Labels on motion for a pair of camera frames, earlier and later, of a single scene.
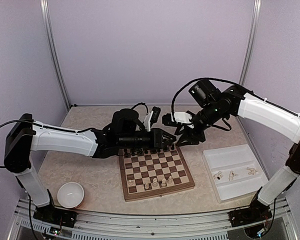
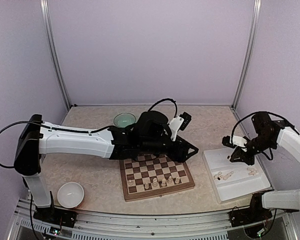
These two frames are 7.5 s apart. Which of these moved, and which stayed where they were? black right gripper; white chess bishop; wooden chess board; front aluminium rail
Moved: black right gripper
Stayed: front aluminium rail; white chess bishop; wooden chess board
